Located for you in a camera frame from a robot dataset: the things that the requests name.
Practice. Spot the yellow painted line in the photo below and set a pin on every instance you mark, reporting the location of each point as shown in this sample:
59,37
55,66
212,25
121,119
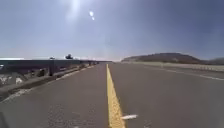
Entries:
113,100

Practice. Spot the tree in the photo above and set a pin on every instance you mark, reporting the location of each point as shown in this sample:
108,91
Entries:
69,56

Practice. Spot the dark low hill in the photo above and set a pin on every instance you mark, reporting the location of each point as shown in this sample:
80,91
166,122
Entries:
166,58

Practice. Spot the white scrap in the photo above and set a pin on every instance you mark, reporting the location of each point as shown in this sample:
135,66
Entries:
129,117

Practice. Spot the grey asphalt road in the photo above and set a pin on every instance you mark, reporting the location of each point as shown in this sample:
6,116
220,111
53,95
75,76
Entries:
166,100

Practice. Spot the pale bare verge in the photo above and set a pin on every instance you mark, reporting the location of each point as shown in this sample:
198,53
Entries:
186,66

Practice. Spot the grey metal guardrail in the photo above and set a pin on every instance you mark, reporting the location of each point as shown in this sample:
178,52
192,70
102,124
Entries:
26,64

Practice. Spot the white painted line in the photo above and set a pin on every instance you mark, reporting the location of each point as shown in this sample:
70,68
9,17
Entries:
206,77

